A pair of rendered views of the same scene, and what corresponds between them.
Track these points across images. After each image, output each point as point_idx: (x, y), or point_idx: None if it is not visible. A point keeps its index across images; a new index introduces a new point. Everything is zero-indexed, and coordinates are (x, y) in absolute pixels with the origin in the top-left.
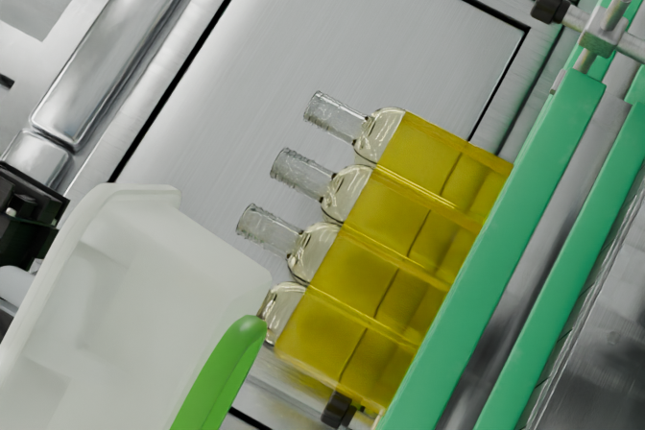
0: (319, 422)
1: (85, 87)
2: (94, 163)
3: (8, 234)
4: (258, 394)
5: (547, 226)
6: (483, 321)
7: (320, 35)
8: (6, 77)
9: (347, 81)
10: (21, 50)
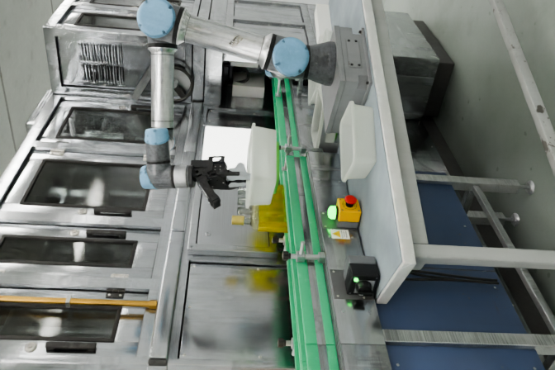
0: (269, 258)
1: (180, 220)
2: (192, 230)
3: (225, 165)
4: (253, 258)
5: (297, 174)
6: (296, 187)
7: (225, 196)
8: (158, 227)
9: (235, 201)
10: (158, 221)
